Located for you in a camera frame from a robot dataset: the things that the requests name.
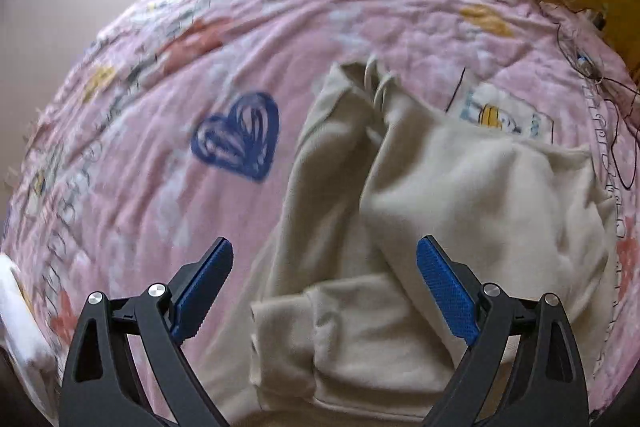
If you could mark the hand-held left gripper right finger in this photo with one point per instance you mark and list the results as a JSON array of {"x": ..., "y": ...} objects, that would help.
[{"x": 447, "y": 292}]

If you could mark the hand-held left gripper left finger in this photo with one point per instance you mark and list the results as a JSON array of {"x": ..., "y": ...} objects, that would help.
[{"x": 202, "y": 292}]

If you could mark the beige zip hoodie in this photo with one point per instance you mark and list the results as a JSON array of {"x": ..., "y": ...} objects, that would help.
[{"x": 450, "y": 187}]

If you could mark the white cloth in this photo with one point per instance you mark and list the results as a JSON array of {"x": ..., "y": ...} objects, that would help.
[{"x": 20, "y": 307}]

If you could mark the pink printed blanket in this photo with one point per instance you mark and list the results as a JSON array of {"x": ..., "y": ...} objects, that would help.
[{"x": 150, "y": 107}]

